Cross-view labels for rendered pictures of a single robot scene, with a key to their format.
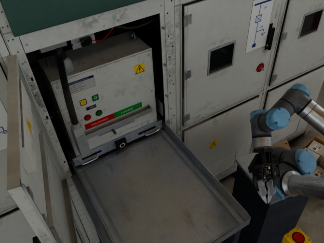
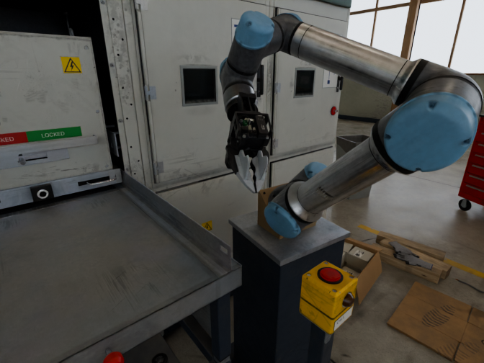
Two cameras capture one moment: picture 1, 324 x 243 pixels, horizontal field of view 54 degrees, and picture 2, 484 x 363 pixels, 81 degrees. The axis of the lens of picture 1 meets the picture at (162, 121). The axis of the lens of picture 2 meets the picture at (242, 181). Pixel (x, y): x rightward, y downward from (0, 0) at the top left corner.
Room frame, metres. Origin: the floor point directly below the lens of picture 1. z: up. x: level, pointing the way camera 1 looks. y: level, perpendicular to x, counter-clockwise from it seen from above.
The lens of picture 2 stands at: (0.18, -0.26, 1.28)
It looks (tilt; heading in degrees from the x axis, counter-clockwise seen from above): 21 degrees down; 349
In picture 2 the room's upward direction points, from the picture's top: straight up
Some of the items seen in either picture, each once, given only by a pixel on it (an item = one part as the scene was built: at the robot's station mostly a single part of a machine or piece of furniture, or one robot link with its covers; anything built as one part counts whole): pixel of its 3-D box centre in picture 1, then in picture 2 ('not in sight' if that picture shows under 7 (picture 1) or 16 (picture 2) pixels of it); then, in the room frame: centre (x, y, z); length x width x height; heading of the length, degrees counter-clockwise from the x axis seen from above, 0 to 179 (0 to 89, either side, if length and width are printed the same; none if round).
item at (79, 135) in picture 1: (80, 139); not in sight; (1.06, 0.39, 1.09); 0.08 x 0.05 x 0.17; 29
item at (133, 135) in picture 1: (118, 139); (40, 189); (1.23, 0.25, 0.89); 0.54 x 0.05 x 0.06; 119
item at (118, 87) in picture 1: (113, 106); (21, 117); (1.22, 0.24, 1.15); 0.48 x 0.01 x 0.48; 119
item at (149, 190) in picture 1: (155, 198); (68, 259); (0.88, 0.06, 0.82); 0.68 x 0.62 x 0.06; 29
